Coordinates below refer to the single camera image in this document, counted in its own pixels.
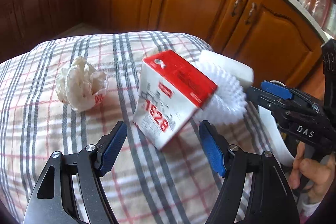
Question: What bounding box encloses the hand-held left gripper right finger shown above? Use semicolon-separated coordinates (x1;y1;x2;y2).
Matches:
199;120;301;224

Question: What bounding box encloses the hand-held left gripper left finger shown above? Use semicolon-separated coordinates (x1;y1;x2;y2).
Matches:
23;121;128;224

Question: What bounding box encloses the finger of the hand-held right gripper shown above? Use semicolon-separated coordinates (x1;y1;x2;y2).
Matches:
261;80;294;100
247;86;281;113

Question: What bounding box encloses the white foam net sleeve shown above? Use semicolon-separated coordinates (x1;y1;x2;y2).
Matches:
194;61;247;127

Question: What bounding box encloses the red and white carton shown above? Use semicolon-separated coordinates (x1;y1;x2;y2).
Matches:
133;50;219;150

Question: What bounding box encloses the person's right forearm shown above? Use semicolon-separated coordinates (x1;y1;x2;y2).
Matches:
297;195;331;224

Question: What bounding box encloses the person's right hand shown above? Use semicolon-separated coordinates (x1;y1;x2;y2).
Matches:
289;152;336;198

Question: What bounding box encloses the white foam block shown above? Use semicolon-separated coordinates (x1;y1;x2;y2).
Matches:
197;49;255;88

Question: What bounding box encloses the plaid tablecloth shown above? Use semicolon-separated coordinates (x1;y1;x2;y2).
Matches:
0;30;289;224

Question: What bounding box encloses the crumpled white red-print paper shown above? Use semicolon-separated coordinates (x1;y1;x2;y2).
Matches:
55;56;109;112

